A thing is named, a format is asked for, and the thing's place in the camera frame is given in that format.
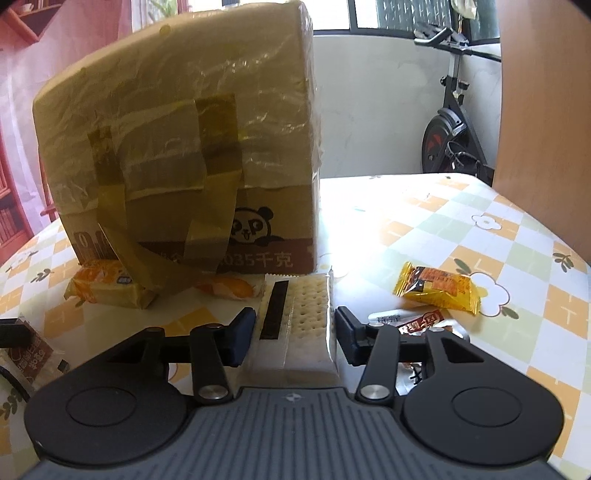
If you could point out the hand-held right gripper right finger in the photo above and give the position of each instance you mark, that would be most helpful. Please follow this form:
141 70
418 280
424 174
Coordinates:
348 337

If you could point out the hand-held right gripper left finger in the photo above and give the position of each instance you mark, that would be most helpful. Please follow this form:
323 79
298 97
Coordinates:
240 339

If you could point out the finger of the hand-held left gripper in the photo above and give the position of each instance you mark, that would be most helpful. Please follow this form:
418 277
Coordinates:
11 336

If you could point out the clear cracker packet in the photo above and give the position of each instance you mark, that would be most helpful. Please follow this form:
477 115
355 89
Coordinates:
307 314

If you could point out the taped cardboard box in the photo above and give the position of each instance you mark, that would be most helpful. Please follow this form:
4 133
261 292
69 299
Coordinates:
184 69

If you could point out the brown snack packet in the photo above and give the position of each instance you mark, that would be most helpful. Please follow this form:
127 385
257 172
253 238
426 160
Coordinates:
32 355

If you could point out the orange and white bun packet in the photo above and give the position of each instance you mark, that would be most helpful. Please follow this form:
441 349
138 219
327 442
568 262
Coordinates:
231 288

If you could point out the red and white snack packet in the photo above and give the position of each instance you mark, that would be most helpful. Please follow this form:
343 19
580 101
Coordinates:
408 327

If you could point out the yellow snack packet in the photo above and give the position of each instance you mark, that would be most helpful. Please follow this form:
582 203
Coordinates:
438 286

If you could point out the orange snack packet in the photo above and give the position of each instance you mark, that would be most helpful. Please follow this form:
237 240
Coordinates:
101 281

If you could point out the checkered floral tablecloth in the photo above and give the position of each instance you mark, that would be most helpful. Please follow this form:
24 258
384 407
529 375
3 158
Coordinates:
508 230

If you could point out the black exercise bike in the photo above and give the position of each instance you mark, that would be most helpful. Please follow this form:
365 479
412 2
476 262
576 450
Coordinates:
443 134

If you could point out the brown wooden board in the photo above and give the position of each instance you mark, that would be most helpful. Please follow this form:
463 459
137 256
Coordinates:
545 115

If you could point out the black framed window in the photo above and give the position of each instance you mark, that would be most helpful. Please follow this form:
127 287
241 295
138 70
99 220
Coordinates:
378 14

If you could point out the pale crumpled rag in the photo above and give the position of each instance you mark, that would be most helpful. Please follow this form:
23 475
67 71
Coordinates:
464 7

